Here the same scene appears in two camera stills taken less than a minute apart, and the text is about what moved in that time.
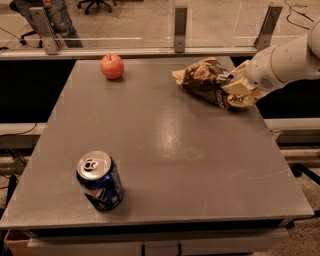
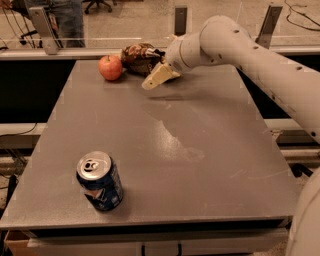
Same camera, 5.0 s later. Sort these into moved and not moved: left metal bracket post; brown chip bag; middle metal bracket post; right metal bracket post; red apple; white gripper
Moved: brown chip bag; white gripper
Not moved: left metal bracket post; right metal bracket post; middle metal bracket post; red apple
